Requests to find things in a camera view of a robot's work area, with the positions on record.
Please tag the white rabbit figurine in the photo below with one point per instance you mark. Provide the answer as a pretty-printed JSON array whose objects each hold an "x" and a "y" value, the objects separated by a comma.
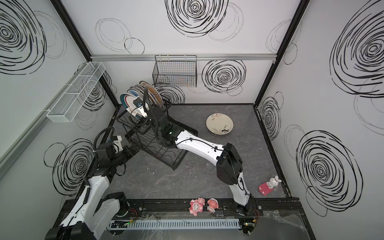
[{"x": 274, "y": 182}]

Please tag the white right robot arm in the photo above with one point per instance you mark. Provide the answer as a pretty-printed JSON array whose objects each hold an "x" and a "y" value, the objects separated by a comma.
[{"x": 226, "y": 158}]

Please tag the black wire wall basket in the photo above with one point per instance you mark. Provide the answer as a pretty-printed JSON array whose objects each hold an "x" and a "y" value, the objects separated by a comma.
[{"x": 175, "y": 70}]

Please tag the orange sunburst plate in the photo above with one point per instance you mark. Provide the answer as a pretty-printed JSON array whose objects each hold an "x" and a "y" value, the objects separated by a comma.
[{"x": 154, "y": 92}]

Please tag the cream floral plate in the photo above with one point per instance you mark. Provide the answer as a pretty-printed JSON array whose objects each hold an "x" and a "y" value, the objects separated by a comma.
[{"x": 219, "y": 124}]

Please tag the pink plush doll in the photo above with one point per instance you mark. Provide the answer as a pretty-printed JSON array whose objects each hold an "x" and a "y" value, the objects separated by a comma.
[{"x": 196, "y": 206}]

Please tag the white mesh wall shelf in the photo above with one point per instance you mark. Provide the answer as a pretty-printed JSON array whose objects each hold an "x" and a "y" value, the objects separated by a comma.
[{"x": 76, "y": 93}]

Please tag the white green emblem plate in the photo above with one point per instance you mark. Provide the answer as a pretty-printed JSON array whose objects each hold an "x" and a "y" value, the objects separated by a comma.
[{"x": 139, "y": 89}]

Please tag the blue striped plate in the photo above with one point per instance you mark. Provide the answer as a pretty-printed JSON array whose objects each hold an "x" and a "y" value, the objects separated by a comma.
[{"x": 133, "y": 93}]

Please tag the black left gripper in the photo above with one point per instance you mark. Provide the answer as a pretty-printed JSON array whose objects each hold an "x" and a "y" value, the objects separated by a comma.
[{"x": 132, "y": 148}]

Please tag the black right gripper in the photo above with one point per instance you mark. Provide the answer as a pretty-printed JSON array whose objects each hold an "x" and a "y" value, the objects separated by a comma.
[{"x": 151, "y": 109}]

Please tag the black wire dish rack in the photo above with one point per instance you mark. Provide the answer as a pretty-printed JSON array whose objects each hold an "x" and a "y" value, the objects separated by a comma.
[{"x": 144, "y": 136}]

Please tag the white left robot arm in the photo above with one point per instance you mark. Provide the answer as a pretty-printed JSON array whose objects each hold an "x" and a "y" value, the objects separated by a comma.
[{"x": 93, "y": 211}]

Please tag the white slotted cable duct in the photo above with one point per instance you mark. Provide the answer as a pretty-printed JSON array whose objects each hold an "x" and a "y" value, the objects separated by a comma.
[{"x": 189, "y": 224}]

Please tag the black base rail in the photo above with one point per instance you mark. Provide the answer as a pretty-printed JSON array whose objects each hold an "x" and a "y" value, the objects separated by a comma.
[{"x": 220, "y": 207}]

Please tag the green red rimmed plate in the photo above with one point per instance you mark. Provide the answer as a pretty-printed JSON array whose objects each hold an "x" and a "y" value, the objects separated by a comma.
[{"x": 133, "y": 104}]

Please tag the pink round figurine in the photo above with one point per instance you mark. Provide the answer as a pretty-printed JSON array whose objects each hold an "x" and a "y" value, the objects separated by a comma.
[{"x": 213, "y": 204}]

